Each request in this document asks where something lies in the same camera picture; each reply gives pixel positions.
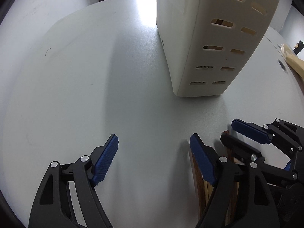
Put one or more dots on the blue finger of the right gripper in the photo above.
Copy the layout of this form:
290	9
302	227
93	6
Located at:
249	155
287	137

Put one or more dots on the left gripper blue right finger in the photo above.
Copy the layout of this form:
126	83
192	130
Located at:
255	205

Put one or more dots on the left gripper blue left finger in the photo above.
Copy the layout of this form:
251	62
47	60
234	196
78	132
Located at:
52	206

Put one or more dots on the cream plastic utensil holder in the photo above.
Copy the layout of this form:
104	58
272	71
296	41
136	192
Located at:
208	42

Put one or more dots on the round table cable grommet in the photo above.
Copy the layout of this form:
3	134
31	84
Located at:
282	66

